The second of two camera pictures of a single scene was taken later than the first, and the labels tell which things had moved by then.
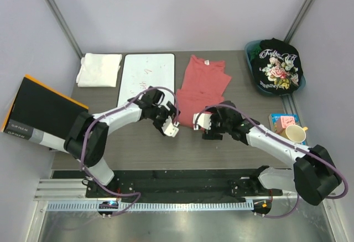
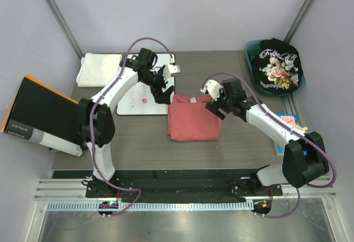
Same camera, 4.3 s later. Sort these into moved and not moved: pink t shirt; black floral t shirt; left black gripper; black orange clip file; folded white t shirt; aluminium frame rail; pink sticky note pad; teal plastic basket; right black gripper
Moved: left black gripper; pink t shirt; right black gripper
Not moved: folded white t shirt; black orange clip file; pink sticky note pad; black floral t shirt; teal plastic basket; aluminium frame rail
